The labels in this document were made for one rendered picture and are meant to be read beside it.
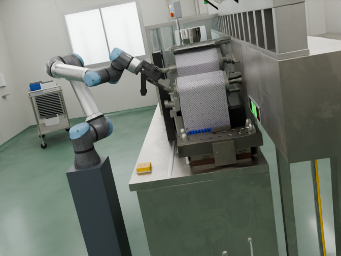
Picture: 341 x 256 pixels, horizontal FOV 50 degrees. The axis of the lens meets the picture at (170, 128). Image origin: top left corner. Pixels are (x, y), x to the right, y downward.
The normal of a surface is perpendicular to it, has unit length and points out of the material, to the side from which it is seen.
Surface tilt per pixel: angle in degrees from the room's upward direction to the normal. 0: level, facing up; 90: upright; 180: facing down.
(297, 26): 90
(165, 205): 90
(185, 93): 90
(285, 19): 90
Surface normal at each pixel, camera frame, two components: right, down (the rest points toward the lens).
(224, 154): -0.04, 0.28
